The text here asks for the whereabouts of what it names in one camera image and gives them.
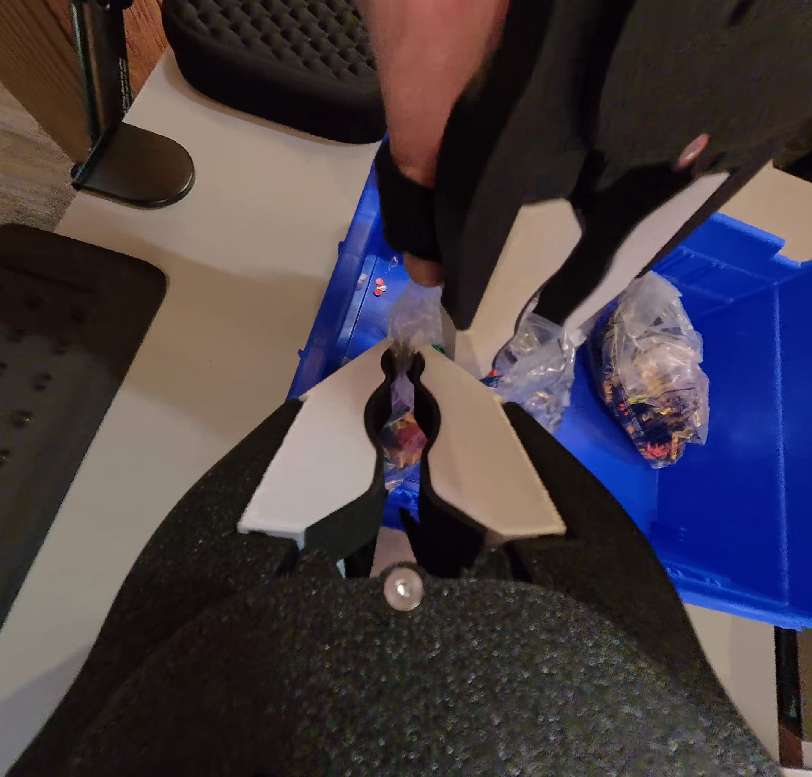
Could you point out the person's left hand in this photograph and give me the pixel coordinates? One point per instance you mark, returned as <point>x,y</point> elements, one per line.
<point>431,60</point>

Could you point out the blue plastic bin with sticker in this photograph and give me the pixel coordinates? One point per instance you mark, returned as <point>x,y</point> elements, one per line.
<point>729,472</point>

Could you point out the black bumpy cushion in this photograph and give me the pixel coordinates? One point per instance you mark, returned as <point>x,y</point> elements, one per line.
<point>273,47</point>

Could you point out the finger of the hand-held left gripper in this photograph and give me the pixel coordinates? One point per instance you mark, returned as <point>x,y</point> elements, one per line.
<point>526,244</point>
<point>660,231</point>

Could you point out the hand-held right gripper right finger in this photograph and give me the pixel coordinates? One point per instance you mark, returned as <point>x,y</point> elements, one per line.
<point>488,472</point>

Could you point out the wooden partition panel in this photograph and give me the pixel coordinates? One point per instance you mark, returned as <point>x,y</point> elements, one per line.
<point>38,60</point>

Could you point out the black post with foot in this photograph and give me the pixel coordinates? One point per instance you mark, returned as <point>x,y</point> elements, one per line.
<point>139,168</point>

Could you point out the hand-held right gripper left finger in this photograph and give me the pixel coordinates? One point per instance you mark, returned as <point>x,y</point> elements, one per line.
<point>317,466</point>

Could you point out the clear bag with wheels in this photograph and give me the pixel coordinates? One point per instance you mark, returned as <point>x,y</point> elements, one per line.
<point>539,371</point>

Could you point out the clear bag of orange pieces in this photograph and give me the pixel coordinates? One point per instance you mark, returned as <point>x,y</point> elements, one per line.
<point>647,371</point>

